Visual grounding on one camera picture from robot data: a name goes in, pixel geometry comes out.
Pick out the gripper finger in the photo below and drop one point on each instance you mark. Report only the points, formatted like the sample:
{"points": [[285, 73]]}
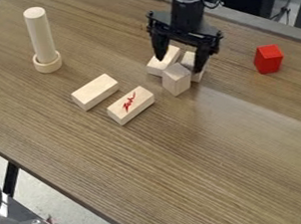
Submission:
{"points": [[201, 59], [160, 47]]}

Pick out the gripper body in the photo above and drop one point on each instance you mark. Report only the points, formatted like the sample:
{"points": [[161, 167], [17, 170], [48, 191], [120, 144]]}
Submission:
{"points": [[186, 20]]}

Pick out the wooden cube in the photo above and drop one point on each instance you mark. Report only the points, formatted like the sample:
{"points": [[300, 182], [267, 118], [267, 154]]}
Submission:
{"points": [[176, 79]]}

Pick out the red cube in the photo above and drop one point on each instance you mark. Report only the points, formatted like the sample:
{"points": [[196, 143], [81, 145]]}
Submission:
{"points": [[268, 58]]}

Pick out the plain wooden block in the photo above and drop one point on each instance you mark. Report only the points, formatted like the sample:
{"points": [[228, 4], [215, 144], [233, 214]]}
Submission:
{"points": [[95, 91], [165, 62], [192, 67]]}

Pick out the wooden block with red mark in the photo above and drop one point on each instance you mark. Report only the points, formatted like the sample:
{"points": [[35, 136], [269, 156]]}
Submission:
{"points": [[130, 105]]}

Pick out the wooden cylinder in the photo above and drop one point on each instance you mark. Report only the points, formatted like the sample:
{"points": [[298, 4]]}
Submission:
{"points": [[40, 34]]}

